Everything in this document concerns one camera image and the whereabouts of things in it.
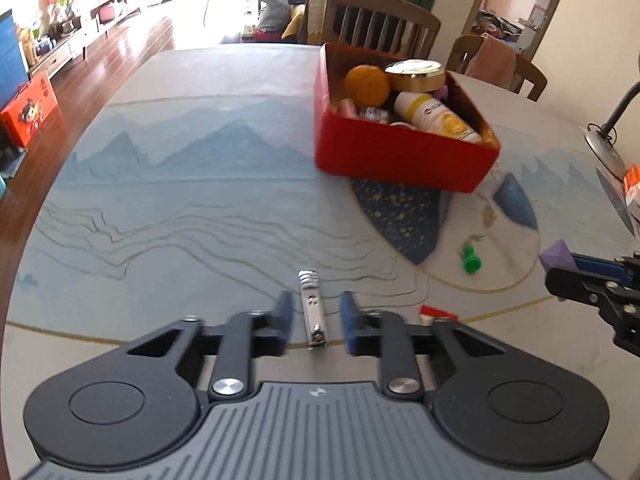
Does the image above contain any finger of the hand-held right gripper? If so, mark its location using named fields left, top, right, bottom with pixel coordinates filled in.
left=545, top=266, right=640, bottom=353
left=572, top=254, right=640, bottom=281

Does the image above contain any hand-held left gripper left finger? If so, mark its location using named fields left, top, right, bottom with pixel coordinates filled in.
left=126, top=290, right=294, bottom=403

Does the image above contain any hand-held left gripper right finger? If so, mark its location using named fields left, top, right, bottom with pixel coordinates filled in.
left=340, top=291, right=506, bottom=396

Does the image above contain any silver nail clipper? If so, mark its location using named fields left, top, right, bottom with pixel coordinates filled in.
left=298, top=270, right=328, bottom=351

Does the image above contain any purple faceted block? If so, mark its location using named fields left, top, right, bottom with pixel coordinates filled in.
left=539, top=240, right=578, bottom=271

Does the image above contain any red tin box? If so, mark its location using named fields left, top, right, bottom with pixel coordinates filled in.
left=314, top=42, right=502, bottom=193

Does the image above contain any small red piece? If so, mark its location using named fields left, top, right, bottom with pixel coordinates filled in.
left=419, top=305, right=458, bottom=321

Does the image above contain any green pushpin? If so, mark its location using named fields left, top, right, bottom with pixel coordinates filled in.
left=461, top=244, right=482, bottom=274

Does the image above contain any black gooseneck desk lamp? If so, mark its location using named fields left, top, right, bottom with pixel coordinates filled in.
left=585, top=80, right=640, bottom=181

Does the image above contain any brown wooden chair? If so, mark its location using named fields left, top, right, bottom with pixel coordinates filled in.
left=447, top=35, right=548, bottom=102

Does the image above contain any white yellow bottle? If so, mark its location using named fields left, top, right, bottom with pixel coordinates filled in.
left=393, top=91, right=483, bottom=143

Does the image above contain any pink cloth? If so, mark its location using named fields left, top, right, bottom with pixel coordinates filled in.
left=467, top=35, right=516, bottom=86

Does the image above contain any orange fruit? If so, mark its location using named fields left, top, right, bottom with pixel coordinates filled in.
left=345, top=64, right=392, bottom=109

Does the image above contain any round gold tin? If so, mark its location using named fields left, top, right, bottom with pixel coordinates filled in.
left=385, top=60, right=447, bottom=93

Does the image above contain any pile of clothes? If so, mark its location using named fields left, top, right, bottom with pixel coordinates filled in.
left=477, top=10, right=526, bottom=43

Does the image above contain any dark wooden slatted chair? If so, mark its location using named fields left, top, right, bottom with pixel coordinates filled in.
left=325, top=0, right=442, bottom=58

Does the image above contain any orange gift box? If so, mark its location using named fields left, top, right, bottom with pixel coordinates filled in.
left=0, top=71, right=57, bottom=148

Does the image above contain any wooden media console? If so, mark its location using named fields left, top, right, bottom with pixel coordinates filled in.
left=30, top=0, right=146, bottom=68

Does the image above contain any dark blue cabinet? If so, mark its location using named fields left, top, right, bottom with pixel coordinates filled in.
left=0, top=10, right=28, bottom=96

